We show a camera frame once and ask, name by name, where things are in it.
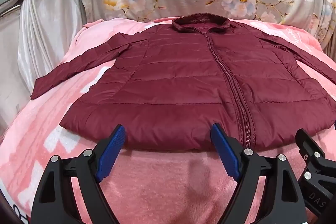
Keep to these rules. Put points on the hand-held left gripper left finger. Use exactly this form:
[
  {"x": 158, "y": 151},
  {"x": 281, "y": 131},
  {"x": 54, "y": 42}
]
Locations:
[{"x": 110, "y": 153}]

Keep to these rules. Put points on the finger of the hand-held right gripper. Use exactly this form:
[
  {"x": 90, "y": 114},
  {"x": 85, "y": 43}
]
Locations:
[{"x": 315, "y": 161}]

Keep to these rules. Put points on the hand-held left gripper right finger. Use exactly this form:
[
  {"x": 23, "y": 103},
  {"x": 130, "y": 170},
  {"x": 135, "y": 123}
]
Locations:
[{"x": 226, "y": 153}]

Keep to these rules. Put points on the maroon puffer jacket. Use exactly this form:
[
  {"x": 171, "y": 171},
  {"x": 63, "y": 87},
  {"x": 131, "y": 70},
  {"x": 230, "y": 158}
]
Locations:
[{"x": 183, "y": 87}]

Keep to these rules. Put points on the pink patterned blanket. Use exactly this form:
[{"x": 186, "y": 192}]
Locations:
[{"x": 157, "y": 187}]

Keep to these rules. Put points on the white satin curtain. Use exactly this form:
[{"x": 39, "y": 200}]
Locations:
[{"x": 42, "y": 29}]

